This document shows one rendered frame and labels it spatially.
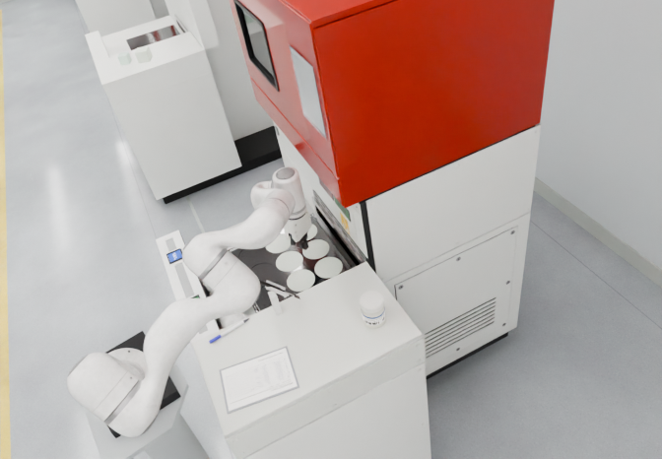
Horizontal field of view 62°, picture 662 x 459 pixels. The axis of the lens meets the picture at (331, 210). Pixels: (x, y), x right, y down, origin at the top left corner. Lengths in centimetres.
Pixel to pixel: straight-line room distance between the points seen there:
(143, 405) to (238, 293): 34
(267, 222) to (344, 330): 47
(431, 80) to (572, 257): 185
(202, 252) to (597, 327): 208
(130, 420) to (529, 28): 149
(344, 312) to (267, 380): 31
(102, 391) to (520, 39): 145
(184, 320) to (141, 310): 197
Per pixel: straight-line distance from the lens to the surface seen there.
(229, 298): 142
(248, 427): 163
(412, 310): 221
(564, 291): 309
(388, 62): 151
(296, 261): 202
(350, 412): 180
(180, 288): 200
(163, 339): 143
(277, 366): 168
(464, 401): 268
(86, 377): 146
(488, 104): 180
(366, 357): 165
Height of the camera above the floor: 234
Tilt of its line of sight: 41 degrees down
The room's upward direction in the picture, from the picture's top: 11 degrees counter-clockwise
